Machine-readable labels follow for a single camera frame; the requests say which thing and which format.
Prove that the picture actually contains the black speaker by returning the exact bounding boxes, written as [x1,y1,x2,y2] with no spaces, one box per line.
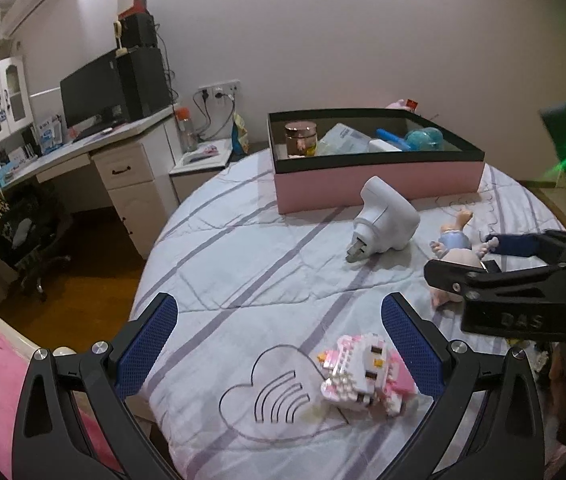
[123,12,159,51]

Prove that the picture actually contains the white wall outlet strip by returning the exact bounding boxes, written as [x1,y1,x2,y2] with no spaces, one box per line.
[198,79,241,104]

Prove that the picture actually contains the black computer monitor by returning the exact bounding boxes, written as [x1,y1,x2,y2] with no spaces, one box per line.
[59,49,128,132]

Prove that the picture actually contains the small baby doll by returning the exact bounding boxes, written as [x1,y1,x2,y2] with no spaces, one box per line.
[428,207,501,309]

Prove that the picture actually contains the black computer tower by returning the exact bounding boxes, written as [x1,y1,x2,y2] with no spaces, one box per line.
[115,46,173,122]

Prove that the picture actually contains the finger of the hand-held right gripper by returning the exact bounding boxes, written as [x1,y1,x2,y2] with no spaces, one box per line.
[423,257,566,307]
[484,229,566,267]

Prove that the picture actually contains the white desk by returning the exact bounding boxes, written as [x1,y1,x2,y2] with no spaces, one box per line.
[0,105,180,192]

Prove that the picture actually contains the pink box with black rim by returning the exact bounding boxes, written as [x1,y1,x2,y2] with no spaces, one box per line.
[267,108,485,215]

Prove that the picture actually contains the white glass door cabinet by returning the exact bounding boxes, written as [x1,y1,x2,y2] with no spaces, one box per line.
[0,55,34,150]

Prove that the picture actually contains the blue plastic stick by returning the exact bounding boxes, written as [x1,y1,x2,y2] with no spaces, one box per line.
[375,128,412,151]

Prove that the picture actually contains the white nightstand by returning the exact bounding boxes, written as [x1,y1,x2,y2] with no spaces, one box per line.
[169,142,237,206]

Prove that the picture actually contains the yellow snack bag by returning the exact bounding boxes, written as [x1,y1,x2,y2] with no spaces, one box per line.
[231,111,252,156]

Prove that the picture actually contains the rose gold metal jar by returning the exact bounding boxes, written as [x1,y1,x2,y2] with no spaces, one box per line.
[284,121,319,157]

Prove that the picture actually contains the black power cable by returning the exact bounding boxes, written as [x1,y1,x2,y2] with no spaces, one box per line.
[192,89,215,140]

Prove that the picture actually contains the blue and white boxes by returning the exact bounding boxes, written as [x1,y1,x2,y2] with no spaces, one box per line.
[33,115,64,157]

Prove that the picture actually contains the black office chair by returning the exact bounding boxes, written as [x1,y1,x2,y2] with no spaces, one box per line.
[0,182,72,302]

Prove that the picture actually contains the white plug adapter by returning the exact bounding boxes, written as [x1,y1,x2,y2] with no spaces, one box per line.
[345,176,422,264]

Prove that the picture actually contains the red and white box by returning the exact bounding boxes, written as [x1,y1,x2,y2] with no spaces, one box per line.
[116,0,149,19]

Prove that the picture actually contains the pink white brick toy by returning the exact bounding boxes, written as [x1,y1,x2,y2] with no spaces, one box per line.
[319,332,420,418]

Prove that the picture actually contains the clear bottle with orange cap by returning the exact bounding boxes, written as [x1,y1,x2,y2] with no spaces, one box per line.
[175,106,199,154]

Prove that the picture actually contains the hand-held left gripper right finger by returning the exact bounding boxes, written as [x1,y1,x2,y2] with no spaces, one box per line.
[380,292,548,480]

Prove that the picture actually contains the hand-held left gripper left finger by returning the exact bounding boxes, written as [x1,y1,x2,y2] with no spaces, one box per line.
[11,292,180,480]

